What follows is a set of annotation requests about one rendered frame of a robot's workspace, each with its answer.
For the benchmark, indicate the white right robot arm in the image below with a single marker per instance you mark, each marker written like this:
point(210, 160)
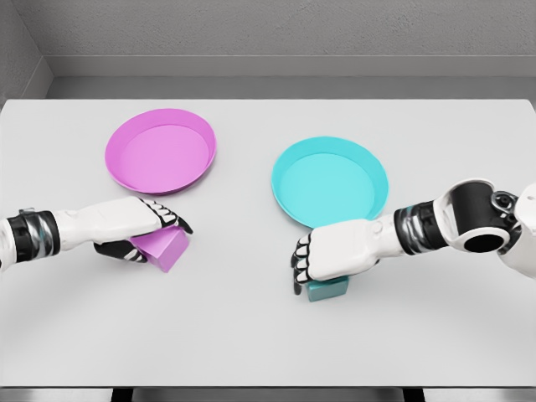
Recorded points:
point(460, 218)

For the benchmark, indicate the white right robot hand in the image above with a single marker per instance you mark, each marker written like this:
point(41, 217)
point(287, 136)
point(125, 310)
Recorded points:
point(335, 251)

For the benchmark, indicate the pink block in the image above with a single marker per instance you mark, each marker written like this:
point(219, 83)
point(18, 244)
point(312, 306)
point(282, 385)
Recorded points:
point(165, 251)

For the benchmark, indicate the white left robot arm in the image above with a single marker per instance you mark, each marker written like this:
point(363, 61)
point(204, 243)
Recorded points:
point(50, 230)

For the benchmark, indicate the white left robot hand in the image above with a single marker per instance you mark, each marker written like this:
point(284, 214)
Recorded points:
point(130, 218)

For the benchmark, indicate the teal block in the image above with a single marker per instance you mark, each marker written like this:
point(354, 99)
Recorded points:
point(328, 289)

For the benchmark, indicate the cyan round plate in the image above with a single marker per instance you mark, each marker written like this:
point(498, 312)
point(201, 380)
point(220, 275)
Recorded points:
point(328, 182)

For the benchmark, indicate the pink round plate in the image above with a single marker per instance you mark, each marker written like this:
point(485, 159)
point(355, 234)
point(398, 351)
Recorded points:
point(161, 157)

